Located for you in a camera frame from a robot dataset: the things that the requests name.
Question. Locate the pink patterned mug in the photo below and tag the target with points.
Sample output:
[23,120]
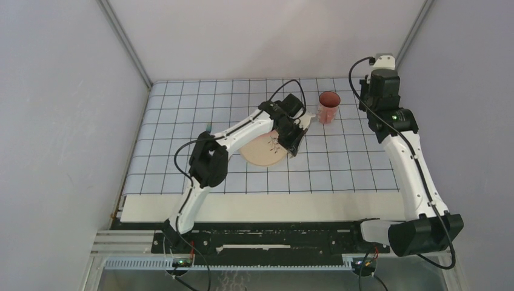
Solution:
[328,106]

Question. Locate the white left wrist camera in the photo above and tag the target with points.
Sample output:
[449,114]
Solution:
[305,120]

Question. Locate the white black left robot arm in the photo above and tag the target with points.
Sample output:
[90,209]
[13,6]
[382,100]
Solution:
[208,162]

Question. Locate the white slotted cable duct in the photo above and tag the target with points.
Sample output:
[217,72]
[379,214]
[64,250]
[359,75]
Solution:
[161,263]

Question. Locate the cream pink branch plate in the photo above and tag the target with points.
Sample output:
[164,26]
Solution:
[264,151]

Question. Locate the white checked tablecloth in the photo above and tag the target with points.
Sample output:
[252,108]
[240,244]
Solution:
[334,152]

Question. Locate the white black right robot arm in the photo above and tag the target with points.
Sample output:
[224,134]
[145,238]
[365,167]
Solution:
[428,225]

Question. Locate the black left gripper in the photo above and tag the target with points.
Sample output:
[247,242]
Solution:
[293,143]

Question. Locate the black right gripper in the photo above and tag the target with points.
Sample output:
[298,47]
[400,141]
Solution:
[364,83]

